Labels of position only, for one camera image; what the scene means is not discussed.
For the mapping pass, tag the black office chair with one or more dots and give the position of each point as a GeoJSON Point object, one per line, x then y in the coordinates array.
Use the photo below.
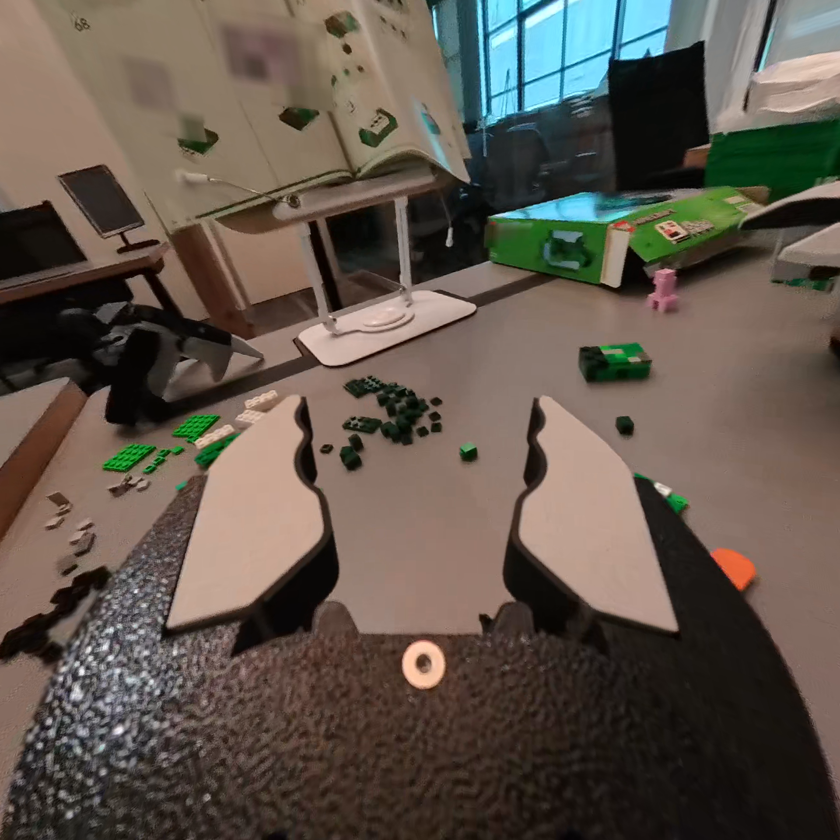
{"type": "Point", "coordinates": [656, 118]}

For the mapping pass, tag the group of grey lego tiles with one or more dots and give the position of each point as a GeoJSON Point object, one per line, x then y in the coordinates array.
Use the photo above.
{"type": "Point", "coordinates": [82, 541]}

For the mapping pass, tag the black monitor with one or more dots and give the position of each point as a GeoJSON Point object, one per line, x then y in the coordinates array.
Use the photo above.
{"type": "Point", "coordinates": [33, 243]}

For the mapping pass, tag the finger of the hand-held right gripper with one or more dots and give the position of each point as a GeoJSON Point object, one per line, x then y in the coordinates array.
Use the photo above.
{"type": "Point", "coordinates": [810, 253]}
{"type": "Point", "coordinates": [807, 208]}

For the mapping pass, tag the open instruction booklet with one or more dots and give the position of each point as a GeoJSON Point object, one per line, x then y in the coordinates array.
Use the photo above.
{"type": "Point", "coordinates": [262, 151]}

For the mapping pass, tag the orange brick separator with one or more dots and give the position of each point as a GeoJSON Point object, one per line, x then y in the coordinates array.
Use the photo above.
{"type": "Point", "coordinates": [735, 568]}

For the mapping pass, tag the grey table with wooden edge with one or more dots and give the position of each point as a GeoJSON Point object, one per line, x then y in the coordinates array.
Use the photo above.
{"type": "Point", "coordinates": [26, 420]}

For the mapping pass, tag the green cardboard lego box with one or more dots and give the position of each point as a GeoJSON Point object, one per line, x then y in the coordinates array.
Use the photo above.
{"type": "Point", "coordinates": [525, 243]}

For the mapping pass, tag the small bright green lego brick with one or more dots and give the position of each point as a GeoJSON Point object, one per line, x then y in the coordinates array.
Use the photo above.
{"type": "Point", "coordinates": [468, 451]}

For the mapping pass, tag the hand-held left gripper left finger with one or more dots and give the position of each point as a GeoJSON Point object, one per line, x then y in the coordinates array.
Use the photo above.
{"type": "Point", "coordinates": [249, 525]}

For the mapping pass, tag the white book stand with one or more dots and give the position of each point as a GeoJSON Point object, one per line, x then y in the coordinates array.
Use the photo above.
{"type": "Point", "coordinates": [394, 321]}

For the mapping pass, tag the green lego block assembly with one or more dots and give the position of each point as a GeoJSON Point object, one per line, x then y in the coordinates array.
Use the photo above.
{"type": "Point", "coordinates": [617, 367]}

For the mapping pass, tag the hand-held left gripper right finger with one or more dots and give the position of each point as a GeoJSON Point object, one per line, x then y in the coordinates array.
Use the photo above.
{"type": "Point", "coordinates": [584, 525]}

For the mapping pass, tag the pile of dark green bricks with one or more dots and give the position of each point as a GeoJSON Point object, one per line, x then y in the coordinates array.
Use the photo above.
{"type": "Point", "coordinates": [394, 420]}

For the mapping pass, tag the dark wooden desk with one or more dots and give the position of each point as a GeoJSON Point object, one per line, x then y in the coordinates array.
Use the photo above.
{"type": "Point", "coordinates": [98, 262]}

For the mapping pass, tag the pink lego pig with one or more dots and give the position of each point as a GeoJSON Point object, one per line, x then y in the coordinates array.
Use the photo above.
{"type": "Point", "coordinates": [664, 289]}

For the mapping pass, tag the tablet on stand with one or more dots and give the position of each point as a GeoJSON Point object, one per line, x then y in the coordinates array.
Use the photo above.
{"type": "Point", "coordinates": [98, 200]}

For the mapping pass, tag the grey office chair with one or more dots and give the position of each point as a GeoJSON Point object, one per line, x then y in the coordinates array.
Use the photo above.
{"type": "Point", "coordinates": [581, 151]}
{"type": "Point", "coordinates": [518, 164]}

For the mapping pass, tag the large grid window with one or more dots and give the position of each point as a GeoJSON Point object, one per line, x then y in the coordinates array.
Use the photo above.
{"type": "Point", "coordinates": [558, 59]}

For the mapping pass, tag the pile of bright green pieces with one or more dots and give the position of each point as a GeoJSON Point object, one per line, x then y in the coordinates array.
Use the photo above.
{"type": "Point", "coordinates": [131, 456]}

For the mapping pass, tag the wooden table with black legs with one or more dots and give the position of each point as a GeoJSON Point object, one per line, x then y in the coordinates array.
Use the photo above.
{"type": "Point", "coordinates": [210, 275]}

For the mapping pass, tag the pile of black lego pieces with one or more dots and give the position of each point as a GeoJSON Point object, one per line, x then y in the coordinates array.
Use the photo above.
{"type": "Point", "coordinates": [39, 630]}

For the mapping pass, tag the white paper bags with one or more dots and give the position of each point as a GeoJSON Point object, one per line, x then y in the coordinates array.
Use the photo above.
{"type": "Point", "coordinates": [800, 92]}

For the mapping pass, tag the green plastic bin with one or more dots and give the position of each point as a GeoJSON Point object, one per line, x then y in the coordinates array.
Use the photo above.
{"type": "Point", "coordinates": [754, 164]}

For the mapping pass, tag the green tiled lego plate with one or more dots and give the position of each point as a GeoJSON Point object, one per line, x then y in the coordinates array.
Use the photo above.
{"type": "Point", "coordinates": [676, 502]}

